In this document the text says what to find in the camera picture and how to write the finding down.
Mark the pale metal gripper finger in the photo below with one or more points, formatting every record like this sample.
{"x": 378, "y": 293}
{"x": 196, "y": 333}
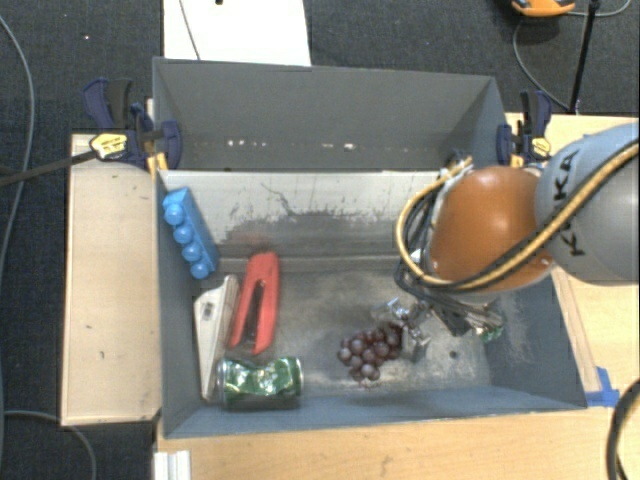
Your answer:
{"x": 419, "y": 345}
{"x": 387, "y": 310}

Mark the purple toy grape bunch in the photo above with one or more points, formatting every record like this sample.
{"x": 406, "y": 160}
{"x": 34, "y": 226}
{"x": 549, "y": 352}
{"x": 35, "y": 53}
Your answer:
{"x": 370, "y": 350}

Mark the red stapler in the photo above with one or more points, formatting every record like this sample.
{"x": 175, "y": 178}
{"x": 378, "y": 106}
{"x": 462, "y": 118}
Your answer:
{"x": 260, "y": 303}

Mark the crushed green drink can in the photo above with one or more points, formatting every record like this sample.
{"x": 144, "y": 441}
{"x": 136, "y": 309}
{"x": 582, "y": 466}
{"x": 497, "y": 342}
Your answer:
{"x": 260, "y": 380}

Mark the white flat box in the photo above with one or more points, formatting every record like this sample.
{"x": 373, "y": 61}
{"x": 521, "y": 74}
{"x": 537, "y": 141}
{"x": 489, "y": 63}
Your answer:
{"x": 212, "y": 328}

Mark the grey metal bin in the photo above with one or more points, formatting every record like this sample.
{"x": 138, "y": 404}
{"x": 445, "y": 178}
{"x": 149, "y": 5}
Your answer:
{"x": 320, "y": 118}

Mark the blue studded toy block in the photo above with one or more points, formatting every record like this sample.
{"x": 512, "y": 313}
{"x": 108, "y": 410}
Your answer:
{"x": 192, "y": 233}

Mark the pale wood board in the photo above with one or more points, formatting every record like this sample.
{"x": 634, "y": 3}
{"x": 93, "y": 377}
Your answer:
{"x": 110, "y": 288}

